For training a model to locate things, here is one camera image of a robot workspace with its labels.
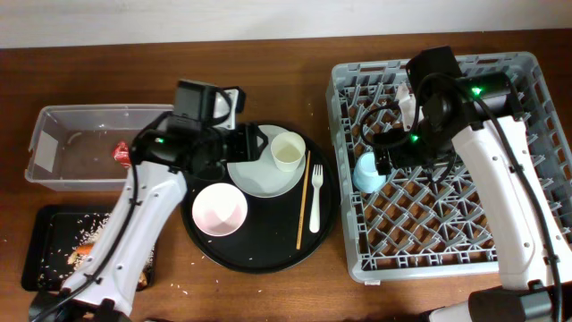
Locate red snack wrapper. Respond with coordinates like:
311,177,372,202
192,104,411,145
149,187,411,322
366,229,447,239
112,140,131,169

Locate light blue cup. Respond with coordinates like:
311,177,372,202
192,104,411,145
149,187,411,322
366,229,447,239
352,152,386,193

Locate pink bowl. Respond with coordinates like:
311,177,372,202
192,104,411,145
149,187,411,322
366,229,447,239
191,183,248,237

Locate grey round plate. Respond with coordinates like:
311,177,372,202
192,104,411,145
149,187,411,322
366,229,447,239
227,124,306,198

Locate cream white cup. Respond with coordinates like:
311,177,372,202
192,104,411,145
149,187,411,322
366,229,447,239
271,131,306,172

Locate white plastic fork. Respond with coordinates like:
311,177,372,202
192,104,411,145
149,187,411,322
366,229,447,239
309,165,324,233

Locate wooden chopstick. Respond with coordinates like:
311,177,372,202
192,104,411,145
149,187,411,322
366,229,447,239
296,150,311,250

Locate orange carrot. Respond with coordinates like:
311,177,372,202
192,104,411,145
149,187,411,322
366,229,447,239
74,244,93,256

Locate rice and peanut shells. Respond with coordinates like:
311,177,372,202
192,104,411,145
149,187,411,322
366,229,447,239
38,213,156,290

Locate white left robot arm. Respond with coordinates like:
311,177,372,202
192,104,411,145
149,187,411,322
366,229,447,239
28,80,268,321

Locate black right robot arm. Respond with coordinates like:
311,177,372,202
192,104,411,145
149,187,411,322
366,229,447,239
366,47,571,321

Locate grey dishwasher rack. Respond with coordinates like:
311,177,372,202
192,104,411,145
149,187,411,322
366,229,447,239
326,47,571,290

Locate clear plastic waste bin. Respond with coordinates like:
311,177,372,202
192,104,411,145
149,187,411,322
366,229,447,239
24,104,172,191

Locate round black serving tray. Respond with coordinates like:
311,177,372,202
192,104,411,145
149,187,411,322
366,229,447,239
181,135,341,274

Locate black rectangular tray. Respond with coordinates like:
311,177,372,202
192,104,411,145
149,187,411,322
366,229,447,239
21,204,157,292

